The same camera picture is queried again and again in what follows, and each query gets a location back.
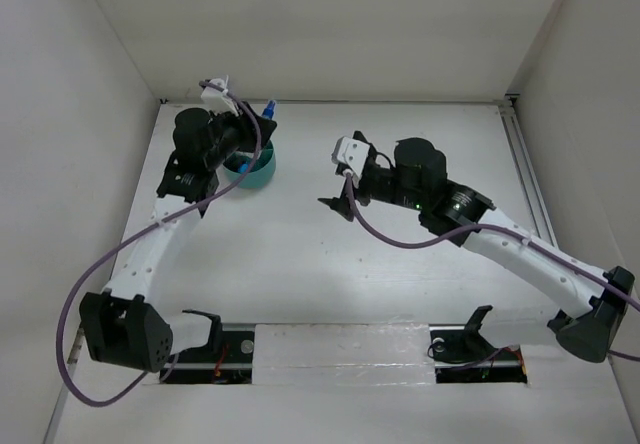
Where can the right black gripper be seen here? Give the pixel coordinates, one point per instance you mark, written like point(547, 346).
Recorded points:
point(341, 205)

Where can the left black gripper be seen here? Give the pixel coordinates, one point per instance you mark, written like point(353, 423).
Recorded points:
point(244, 126)

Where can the teal round divided container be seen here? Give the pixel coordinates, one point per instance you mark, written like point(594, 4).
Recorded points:
point(260, 174)

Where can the clear blue glue bottle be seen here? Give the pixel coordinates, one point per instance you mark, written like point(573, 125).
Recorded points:
point(268, 109)

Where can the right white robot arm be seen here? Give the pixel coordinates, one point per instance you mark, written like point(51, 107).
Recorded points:
point(591, 302)

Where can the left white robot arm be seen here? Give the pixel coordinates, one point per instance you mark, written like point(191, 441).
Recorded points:
point(122, 325)

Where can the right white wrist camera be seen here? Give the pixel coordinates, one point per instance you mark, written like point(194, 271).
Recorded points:
point(350, 156)

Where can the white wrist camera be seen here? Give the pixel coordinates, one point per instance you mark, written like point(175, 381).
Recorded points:
point(350, 156)
point(214, 96)

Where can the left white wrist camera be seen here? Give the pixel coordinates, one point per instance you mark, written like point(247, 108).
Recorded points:
point(214, 96)

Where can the aluminium rail right side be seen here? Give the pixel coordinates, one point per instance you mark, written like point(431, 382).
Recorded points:
point(538, 212)

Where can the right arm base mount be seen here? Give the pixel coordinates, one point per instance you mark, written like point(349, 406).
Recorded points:
point(462, 356)

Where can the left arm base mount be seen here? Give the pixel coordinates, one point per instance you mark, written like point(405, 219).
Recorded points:
point(226, 358)

